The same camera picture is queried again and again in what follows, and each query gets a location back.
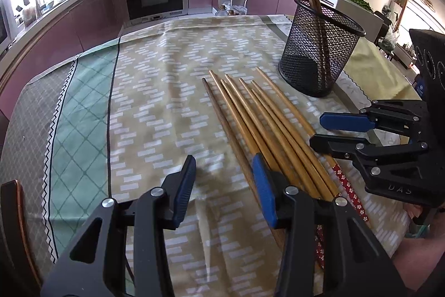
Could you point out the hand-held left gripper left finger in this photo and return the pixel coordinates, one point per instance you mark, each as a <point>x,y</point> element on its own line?
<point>184,185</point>

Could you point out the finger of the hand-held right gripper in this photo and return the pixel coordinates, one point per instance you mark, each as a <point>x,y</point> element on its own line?
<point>347,122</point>
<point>382,157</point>

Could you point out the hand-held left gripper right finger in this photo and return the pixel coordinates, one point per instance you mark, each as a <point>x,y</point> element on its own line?
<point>264,185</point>

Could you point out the bunch of bamboo chopsticks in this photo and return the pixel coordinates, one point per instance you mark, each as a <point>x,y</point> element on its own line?
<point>278,137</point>

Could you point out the black mesh utensil holder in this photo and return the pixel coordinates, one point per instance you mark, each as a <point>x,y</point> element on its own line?
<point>313,50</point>

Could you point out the person's right forearm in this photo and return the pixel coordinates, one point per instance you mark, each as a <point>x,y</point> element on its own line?
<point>417,262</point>

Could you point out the person's right hand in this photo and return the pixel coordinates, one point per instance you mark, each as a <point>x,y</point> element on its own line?
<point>413,211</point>

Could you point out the yellow cloth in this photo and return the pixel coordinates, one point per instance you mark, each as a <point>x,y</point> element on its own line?
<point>375,71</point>

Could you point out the white counter island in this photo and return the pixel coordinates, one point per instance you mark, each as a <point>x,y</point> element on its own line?
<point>370,24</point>

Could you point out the patterned beige green tablecloth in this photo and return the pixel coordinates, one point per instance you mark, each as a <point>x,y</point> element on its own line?
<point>156,91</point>

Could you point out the green plant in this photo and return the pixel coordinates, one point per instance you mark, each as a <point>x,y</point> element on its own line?
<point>360,3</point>

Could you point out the oil bottles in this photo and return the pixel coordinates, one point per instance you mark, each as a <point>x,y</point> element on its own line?
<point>229,10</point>

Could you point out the wooden chair back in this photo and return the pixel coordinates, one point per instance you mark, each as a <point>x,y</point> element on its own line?
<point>14,213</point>

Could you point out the white microwave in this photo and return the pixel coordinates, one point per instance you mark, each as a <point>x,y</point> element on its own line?
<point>5,25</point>

